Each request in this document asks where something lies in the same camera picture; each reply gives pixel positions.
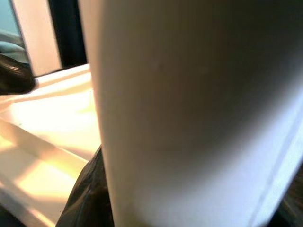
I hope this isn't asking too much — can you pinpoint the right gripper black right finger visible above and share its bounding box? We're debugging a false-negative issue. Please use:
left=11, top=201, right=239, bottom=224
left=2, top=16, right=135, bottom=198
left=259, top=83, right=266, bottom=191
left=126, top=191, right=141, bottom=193
left=276, top=184, right=303, bottom=227

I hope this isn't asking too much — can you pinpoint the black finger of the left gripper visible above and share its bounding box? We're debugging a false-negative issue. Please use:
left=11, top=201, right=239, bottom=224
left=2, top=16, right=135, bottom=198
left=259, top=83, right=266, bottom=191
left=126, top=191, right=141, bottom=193
left=0, top=53, right=36, bottom=96

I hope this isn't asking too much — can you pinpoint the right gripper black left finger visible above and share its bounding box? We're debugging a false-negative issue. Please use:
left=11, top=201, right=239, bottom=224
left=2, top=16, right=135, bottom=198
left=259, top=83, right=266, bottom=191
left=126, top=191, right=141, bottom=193
left=58, top=143, right=116, bottom=227

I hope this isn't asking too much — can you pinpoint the white plastic table top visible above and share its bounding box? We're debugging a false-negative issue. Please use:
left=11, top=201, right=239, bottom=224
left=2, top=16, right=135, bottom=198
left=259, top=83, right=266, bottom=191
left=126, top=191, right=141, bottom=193
left=0, top=63, right=112, bottom=227

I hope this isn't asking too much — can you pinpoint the white plastic table leg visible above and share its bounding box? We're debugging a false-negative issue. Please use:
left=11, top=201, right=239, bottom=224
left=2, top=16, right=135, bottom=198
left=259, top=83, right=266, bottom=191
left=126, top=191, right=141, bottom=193
left=77, top=0, right=303, bottom=227

